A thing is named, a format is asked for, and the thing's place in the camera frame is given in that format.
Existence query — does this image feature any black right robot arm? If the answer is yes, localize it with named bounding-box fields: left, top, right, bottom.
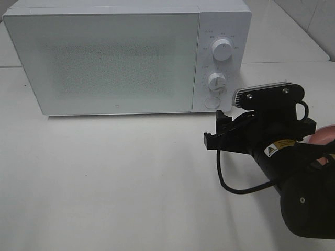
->
left=204, top=107, right=334, bottom=239

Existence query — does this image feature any pink round plate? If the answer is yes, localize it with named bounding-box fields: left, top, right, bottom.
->
left=308, top=124, right=334, bottom=170

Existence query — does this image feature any lower white timer knob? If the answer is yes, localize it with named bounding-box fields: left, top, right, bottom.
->
left=207, top=73, right=227, bottom=92

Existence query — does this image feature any white microwave oven body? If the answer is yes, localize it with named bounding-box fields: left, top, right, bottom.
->
left=2, top=1, right=252, bottom=115

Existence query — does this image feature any round white door-release button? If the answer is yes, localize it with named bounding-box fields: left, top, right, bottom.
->
left=205, top=97, right=220, bottom=109

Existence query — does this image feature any upper white power knob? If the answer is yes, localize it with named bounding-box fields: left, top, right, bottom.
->
left=211, top=37, right=232, bottom=61

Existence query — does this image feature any white microwave door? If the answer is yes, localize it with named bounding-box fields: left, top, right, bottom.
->
left=4, top=14, right=199, bottom=116

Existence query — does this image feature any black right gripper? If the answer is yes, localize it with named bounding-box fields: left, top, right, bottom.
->
left=204, top=106, right=317, bottom=153

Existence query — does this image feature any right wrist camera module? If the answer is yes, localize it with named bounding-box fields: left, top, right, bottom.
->
left=232, top=82, right=305, bottom=111

